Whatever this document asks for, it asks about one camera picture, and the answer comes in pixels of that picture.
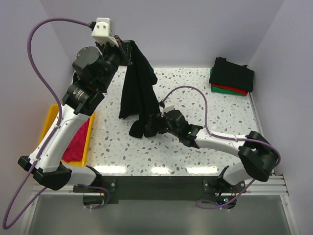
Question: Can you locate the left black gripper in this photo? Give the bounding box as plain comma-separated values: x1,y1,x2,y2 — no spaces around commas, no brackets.
96,34,133,91

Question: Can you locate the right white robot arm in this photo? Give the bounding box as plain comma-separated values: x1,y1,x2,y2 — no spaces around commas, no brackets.
145,110,280,192

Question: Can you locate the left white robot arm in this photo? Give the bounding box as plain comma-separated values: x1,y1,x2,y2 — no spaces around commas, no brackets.
18,36,132,192

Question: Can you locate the red pink t shirt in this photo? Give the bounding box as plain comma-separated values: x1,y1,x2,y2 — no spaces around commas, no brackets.
62,119,90,163

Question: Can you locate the yellow plastic bin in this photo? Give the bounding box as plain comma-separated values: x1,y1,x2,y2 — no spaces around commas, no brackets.
39,104,95,167

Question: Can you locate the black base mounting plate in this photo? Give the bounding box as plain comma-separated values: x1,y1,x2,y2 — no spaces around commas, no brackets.
73,176,236,204

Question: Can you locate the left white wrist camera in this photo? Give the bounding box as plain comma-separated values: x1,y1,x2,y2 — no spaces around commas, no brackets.
91,18,118,46

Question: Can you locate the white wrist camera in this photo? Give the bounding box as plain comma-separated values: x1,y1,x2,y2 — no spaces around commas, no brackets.
91,18,118,46
159,101,175,116

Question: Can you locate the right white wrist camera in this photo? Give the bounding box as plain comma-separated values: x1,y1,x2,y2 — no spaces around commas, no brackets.
159,101,175,116

